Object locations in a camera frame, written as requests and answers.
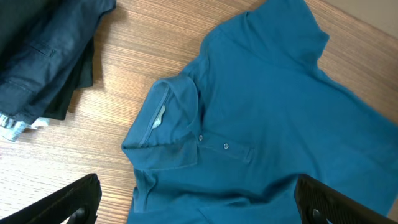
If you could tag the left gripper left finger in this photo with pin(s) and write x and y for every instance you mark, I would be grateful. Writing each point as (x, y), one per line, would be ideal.
(76, 203)

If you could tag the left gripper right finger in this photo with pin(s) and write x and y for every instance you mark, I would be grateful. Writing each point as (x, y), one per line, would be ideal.
(318, 203)

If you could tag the blue polo shirt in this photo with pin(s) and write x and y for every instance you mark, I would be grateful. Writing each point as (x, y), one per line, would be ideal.
(226, 140)

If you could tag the light blue folded jeans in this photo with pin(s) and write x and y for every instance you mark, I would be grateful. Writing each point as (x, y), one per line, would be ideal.
(11, 129)

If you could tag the black folded garment underneath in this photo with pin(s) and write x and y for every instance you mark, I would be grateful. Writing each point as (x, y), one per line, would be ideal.
(80, 77)

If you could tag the navy folded garment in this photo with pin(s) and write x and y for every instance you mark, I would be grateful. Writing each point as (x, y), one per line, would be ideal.
(33, 75)

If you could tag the black folded garment on top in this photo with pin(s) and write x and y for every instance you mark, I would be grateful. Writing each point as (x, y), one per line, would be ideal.
(17, 17)

